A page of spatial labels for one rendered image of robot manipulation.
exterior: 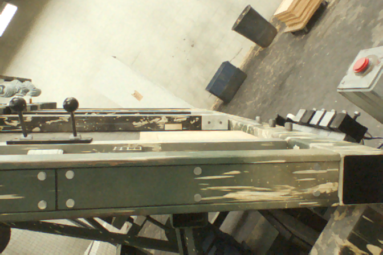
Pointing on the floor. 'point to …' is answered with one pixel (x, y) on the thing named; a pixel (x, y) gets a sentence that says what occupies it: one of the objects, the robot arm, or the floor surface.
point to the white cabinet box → (133, 87)
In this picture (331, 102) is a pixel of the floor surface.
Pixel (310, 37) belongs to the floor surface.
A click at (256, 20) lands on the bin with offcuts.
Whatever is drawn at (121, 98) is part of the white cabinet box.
